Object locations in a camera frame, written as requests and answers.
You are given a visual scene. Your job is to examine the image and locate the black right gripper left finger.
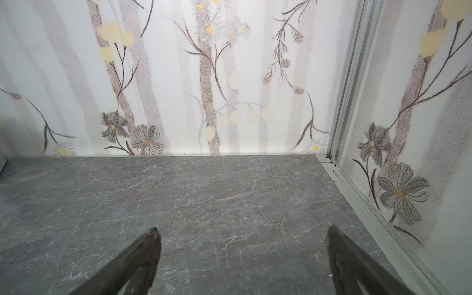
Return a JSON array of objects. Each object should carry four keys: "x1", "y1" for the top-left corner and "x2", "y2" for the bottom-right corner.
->
[{"x1": 70, "y1": 227, "x2": 162, "y2": 295}]

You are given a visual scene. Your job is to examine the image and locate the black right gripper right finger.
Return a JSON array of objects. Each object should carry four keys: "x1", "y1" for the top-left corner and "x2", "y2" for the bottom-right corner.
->
[{"x1": 326, "y1": 225, "x2": 413, "y2": 295}]

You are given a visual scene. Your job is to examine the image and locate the aluminium corner frame post right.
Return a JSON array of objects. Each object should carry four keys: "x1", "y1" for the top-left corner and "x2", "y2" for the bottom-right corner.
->
[{"x1": 326, "y1": 0, "x2": 386, "y2": 163}]

